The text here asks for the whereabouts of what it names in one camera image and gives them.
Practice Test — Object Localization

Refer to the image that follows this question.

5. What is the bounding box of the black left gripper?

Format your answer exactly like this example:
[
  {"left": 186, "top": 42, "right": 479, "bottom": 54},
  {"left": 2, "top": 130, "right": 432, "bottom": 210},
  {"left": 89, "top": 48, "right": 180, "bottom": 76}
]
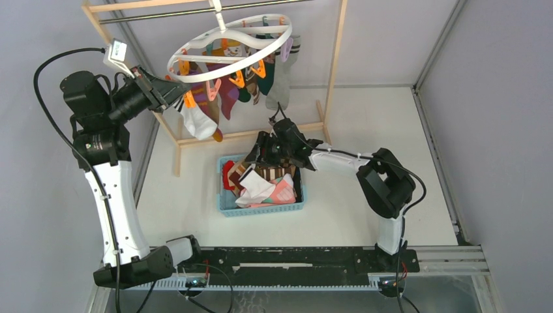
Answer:
[{"left": 105, "top": 65, "right": 192, "bottom": 124}]

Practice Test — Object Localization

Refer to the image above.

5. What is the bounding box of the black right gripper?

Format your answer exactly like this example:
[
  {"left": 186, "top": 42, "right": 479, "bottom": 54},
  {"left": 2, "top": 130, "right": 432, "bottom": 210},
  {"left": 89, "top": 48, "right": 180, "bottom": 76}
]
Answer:
[{"left": 245, "top": 130, "right": 293, "bottom": 168}]

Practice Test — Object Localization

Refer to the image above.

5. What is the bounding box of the orange clothespin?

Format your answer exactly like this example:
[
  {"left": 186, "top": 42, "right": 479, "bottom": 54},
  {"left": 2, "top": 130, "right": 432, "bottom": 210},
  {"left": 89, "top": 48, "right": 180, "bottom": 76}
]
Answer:
[
  {"left": 183, "top": 91, "right": 196, "bottom": 108},
  {"left": 228, "top": 70, "right": 245, "bottom": 89}
]

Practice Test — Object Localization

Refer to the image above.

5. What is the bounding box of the white black striped sock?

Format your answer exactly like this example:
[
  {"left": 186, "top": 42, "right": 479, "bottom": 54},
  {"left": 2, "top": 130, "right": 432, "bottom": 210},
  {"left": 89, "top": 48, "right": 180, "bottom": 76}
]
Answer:
[{"left": 172, "top": 98, "right": 217, "bottom": 140}]

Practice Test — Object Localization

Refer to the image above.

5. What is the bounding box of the purple striped sock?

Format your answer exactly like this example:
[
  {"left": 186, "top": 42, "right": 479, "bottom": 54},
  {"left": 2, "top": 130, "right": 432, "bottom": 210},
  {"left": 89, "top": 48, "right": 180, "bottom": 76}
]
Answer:
[{"left": 192, "top": 83, "right": 223, "bottom": 142}]

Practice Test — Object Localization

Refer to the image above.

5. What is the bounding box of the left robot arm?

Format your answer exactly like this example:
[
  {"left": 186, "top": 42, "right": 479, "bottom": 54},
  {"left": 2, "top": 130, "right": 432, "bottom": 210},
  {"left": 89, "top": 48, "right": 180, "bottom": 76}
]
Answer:
[{"left": 60, "top": 67, "right": 204, "bottom": 289}]

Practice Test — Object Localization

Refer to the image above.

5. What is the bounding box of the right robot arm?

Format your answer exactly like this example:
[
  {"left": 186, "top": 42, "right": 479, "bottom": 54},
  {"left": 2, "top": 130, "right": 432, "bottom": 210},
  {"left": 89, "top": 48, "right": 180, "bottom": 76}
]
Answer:
[{"left": 246, "top": 118, "right": 418, "bottom": 271}]

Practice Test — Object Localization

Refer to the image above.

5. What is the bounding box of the white round sock hanger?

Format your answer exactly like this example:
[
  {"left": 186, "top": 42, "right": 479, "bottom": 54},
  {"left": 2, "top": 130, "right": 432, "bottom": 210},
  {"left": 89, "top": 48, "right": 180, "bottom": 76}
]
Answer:
[{"left": 167, "top": 1, "right": 293, "bottom": 83}]

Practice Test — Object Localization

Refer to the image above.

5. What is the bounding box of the brown white striped sock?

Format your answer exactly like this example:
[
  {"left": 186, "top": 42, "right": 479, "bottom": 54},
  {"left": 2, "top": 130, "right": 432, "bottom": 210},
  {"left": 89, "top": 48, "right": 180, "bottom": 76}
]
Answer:
[{"left": 254, "top": 165, "right": 296, "bottom": 181}]

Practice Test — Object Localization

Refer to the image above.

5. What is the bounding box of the red sock in basket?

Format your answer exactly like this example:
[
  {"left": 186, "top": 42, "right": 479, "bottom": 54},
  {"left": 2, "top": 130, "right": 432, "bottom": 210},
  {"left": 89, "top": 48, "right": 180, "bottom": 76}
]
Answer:
[{"left": 222, "top": 160, "right": 235, "bottom": 191}]

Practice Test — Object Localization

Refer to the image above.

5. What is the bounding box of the pink sock in basket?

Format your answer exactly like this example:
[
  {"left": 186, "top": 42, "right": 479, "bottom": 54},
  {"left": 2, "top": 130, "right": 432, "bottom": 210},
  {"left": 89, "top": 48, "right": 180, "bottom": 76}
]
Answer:
[{"left": 249, "top": 173, "right": 297, "bottom": 207}]

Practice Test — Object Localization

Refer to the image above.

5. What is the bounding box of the pink clothespin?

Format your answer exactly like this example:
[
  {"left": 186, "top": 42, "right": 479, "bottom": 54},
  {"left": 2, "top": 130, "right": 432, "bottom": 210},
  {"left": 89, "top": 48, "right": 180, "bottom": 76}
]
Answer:
[{"left": 205, "top": 78, "right": 222, "bottom": 102}]

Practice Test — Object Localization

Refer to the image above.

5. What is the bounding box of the grey striped hanging sock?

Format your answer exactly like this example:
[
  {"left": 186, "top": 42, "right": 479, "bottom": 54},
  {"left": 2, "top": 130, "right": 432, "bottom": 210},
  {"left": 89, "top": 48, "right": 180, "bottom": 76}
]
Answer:
[{"left": 265, "top": 35, "right": 301, "bottom": 110}]

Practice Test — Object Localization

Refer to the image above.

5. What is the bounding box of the green christmas hanging sock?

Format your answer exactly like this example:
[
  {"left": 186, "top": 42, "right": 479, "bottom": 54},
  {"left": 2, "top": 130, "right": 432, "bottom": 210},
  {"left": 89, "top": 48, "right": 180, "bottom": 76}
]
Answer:
[{"left": 258, "top": 61, "right": 275, "bottom": 96}]

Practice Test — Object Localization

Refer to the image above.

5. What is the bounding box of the red sock purple toe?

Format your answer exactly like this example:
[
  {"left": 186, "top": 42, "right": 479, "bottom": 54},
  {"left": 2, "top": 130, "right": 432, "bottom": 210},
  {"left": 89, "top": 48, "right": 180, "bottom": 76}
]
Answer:
[{"left": 218, "top": 76, "right": 239, "bottom": 120}]

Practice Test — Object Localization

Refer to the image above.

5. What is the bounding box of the light blue plastic basket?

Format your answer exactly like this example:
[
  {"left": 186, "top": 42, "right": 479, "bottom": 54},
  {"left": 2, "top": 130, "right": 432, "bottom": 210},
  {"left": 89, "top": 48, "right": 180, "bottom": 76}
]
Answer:
[{"left": 217, "top": 155, "right": 307, "bottom": 217}]

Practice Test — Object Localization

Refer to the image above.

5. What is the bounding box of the purple clothespin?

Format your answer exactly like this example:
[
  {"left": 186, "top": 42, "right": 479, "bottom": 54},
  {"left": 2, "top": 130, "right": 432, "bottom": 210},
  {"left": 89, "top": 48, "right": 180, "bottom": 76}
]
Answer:
[{"left": 280, "top": 37, "right": 293, "bottom": 63}]

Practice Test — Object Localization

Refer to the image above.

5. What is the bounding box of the metal hanging rod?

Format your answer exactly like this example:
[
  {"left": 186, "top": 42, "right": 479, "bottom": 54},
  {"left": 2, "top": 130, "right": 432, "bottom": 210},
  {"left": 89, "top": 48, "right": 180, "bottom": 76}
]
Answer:
[{"left": 99, "top": 0, "right": 310, "bottom": 25}]

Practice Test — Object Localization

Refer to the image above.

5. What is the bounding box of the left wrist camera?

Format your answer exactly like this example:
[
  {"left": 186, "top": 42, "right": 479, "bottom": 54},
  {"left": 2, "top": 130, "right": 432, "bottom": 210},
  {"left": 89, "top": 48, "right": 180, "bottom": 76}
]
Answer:
[{"left": 103, "top": 38, "right": 132, "bottom": 78}]

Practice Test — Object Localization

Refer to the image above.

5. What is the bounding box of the wooden drying rack frame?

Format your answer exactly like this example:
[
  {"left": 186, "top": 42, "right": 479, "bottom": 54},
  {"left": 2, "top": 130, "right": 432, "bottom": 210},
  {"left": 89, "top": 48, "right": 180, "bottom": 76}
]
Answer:
[{"left": 82, "top": 1, "right": 348, "bottom": 177}]

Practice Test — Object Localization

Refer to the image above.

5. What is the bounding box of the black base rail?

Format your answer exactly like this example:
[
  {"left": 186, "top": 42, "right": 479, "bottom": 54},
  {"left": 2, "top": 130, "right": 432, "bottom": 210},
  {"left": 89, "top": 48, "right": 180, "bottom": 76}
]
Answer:
[{"left": 178, "top": 246, "right": 421, "bottom": 288}]

